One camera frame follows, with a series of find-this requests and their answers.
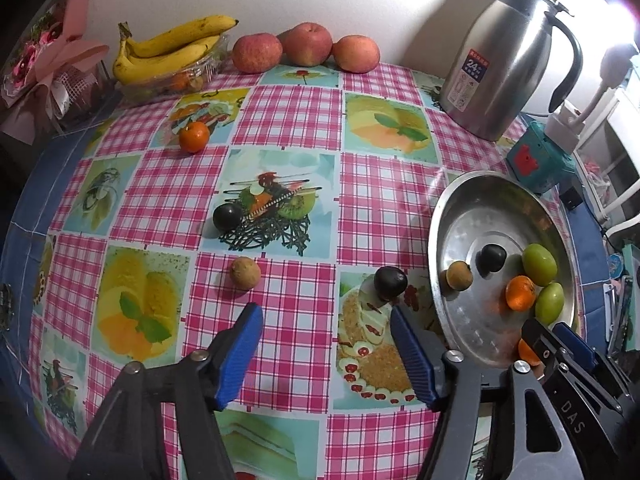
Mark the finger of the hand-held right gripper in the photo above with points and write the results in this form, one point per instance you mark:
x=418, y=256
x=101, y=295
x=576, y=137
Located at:
x=580, y=345
x=572, y=405

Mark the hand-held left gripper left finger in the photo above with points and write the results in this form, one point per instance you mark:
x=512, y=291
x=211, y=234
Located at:
x=240, y=355

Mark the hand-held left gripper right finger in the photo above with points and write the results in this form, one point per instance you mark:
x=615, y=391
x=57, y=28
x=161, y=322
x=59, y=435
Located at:
x=410, y=350

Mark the green plum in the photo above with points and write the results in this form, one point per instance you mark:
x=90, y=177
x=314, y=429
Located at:
x=540, y=262
x=550, y=304

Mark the orange tangerine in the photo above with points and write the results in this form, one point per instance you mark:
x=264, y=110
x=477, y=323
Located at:
x=527, y=353
x=194, y=136
x=520, y=292

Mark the dark purple plum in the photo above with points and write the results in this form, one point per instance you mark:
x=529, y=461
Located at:
x=390, y=282
x=227, y=216
x=491, y=258

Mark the round steel plate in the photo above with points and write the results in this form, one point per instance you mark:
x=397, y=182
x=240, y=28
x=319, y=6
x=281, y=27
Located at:
x=480, y=210

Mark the small black block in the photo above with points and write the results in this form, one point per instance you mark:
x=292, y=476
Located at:
x=571, y=198

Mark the pink checked fruit-print tablecloth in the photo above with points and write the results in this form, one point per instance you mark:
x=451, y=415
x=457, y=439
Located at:
x=380, y=200

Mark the teal box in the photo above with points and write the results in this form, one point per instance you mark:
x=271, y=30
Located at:
x=537, y=160

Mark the clear plastic container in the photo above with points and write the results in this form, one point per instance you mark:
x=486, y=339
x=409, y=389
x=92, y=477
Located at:
x=165, y=91

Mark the steel thermos jug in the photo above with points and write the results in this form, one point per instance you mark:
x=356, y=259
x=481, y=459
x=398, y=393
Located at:
x=495, y=70

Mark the red apple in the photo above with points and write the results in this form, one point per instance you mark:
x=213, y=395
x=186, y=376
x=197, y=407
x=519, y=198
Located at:
x=356, y=52
x=307, y=44
x=256, y=52

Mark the yellow banana bunch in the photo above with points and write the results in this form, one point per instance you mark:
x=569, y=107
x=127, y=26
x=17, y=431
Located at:
x=175, y=40

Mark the pink wrapped bouquet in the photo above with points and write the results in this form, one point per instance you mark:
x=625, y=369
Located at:
x=70, y=55

